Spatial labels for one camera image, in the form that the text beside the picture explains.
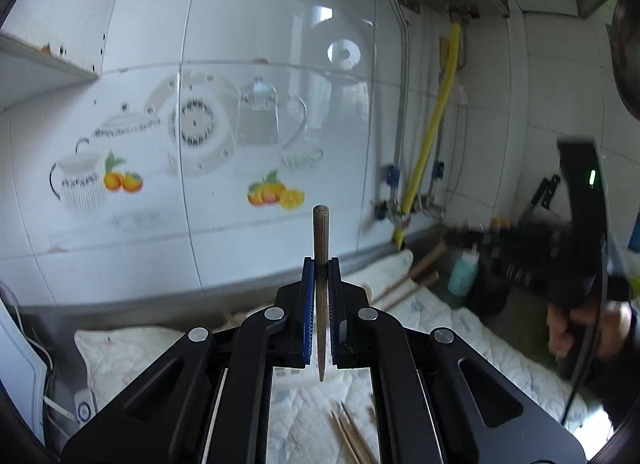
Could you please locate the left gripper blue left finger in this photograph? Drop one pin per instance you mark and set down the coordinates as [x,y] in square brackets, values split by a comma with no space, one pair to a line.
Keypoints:
[307,308]

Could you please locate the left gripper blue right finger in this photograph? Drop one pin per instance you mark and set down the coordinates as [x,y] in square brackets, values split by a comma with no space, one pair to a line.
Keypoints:
[337,308]

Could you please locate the wooden chopstick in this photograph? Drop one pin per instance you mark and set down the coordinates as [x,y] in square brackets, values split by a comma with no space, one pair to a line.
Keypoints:
[424,263]
[321,258]
[426,282]
[346,438]
[365,452]

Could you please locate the teal soap bottle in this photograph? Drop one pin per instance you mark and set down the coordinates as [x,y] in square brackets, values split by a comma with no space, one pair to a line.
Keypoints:
[464,273]

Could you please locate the white quilted mat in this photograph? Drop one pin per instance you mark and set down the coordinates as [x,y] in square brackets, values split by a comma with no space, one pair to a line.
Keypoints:
[424,382]

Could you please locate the steel water valve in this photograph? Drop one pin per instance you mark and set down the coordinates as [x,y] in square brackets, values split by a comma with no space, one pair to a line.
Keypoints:
[390,209]

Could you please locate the black handled knife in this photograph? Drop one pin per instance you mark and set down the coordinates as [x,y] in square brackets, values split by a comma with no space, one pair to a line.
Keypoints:
[542,197]

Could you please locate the wall shelf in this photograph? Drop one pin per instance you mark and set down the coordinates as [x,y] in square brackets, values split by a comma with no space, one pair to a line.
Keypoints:
[27,72]

